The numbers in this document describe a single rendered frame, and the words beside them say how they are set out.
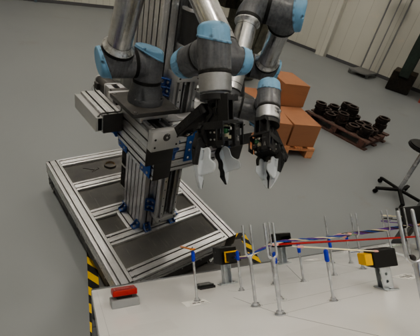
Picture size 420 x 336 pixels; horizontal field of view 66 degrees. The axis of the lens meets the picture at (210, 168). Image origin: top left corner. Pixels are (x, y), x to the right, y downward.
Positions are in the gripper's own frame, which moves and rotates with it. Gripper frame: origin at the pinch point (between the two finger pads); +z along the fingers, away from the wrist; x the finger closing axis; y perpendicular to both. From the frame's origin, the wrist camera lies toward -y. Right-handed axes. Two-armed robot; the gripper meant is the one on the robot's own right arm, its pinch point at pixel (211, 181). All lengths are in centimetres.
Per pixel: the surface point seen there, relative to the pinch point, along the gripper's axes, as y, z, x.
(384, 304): 38.0, 16.2, -1.6
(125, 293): -5.8, 21.3, -20.9
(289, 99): -155, -56, 303
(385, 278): 35.3, 16.3, 8.7
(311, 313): 30.3, 16.8, -10.4
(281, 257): -3.2, 29.4, 35.8
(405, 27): -164, -271, 879
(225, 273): -0.6, 24.2, 4.9
